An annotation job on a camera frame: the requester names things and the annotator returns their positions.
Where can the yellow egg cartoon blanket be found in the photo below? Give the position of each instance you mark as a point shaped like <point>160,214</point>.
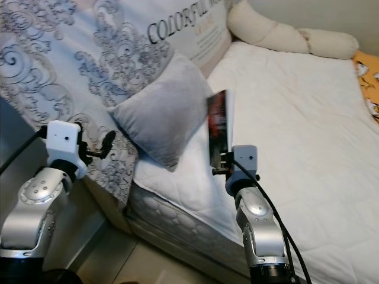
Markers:
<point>368,83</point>

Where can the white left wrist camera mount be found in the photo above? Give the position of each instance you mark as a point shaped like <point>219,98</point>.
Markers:
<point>64,145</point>

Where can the dark red cover book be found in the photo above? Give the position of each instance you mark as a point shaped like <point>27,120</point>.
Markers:
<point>219,127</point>

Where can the grey velvet pillow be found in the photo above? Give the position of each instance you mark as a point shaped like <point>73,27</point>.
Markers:
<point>160,112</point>

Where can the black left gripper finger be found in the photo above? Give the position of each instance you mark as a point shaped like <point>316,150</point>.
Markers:
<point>108,139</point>

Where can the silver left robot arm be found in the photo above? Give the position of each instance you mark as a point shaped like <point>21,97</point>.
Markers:
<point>35,219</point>

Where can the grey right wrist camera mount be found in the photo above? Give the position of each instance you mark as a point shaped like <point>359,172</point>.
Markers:
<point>244,163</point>

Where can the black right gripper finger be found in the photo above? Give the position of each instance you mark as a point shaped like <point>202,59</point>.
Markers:
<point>219,170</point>
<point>227,155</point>

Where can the white quilted mattress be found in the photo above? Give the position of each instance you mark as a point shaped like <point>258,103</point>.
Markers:
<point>302,130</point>

